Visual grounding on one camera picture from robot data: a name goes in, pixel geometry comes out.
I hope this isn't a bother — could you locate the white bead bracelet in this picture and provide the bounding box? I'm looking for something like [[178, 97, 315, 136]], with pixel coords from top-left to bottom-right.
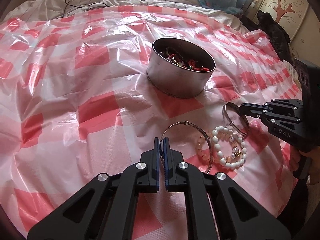
[[211, 126, 248, 169]]

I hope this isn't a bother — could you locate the white striped duvet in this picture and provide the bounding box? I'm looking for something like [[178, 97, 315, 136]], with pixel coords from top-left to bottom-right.
[[1, 0, 248, 34]]

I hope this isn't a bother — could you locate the thin silver bangle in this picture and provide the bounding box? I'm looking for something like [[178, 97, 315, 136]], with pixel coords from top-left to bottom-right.
[[160, 120, 214, 174]]

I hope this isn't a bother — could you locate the round silver metal tin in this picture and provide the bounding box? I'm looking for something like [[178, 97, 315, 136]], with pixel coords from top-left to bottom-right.
[[146, 37, 216, 98]]

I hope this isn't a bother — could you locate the pink bead bracelet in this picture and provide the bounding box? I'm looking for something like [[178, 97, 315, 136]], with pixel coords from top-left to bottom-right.
[[195, 134, 213, 165]]

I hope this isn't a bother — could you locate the black jacket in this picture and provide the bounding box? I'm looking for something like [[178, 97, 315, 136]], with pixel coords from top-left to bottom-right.
[[240, 10, 293, 64]]

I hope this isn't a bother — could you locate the person right hand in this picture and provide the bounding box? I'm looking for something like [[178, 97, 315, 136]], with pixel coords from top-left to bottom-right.
[[288, 146, 320, 185]]

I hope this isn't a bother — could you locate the red white checkered plastic sheet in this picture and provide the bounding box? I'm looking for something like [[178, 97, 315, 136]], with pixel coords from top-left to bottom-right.
[[1, 5, 302, 236]]

